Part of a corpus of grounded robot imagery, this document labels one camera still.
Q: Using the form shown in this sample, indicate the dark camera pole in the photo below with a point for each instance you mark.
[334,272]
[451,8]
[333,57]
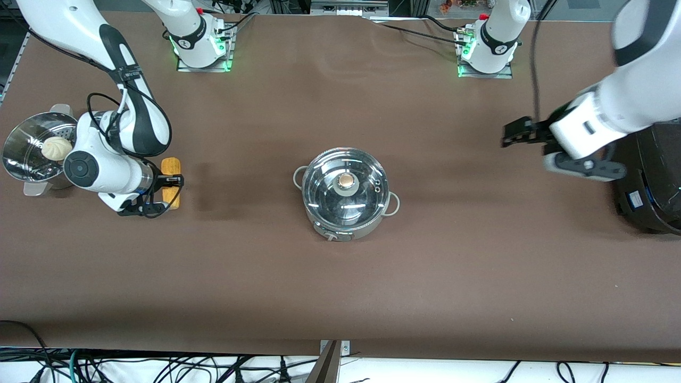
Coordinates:
[325,367]

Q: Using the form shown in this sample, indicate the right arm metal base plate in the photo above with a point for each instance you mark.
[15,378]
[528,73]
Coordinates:
[226,63]

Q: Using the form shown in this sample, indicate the black round cooker appliance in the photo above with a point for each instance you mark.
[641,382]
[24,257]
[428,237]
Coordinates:
[654,181]

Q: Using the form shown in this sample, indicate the grey device behind table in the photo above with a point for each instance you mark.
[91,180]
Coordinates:
[348,7]

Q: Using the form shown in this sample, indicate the steel steamer pot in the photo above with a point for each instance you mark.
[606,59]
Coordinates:
[24,154]

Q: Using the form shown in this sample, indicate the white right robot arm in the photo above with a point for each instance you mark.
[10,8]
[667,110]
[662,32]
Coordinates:
[106,173]

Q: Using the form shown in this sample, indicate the brown table cover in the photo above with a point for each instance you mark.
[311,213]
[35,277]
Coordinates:
[479,276]

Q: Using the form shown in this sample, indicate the yellow corn cob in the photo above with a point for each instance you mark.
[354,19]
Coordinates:
[171,166]

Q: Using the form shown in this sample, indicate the small metal edge bracket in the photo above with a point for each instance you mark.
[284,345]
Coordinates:
[346,348]

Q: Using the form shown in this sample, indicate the glass pot lid with knob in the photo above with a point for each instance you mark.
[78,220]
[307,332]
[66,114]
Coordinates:
[324,198]

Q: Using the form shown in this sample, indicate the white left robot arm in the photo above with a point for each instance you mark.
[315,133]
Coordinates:
[649,64]

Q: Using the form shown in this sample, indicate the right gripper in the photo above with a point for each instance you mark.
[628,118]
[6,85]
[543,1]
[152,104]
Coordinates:
[160,182]

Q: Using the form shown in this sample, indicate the white steamed bun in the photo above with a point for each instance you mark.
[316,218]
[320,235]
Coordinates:
[55,149]

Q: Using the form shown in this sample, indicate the aluminium frame rail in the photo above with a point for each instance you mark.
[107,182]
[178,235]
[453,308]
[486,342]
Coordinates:
[13,66]

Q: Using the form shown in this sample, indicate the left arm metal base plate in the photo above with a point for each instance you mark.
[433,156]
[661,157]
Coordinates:
[505,75]

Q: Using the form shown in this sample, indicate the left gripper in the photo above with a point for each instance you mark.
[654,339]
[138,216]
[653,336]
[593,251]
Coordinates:
[538,132]

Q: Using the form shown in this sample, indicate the colourful background items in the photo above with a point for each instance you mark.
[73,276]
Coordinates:
[457,5]

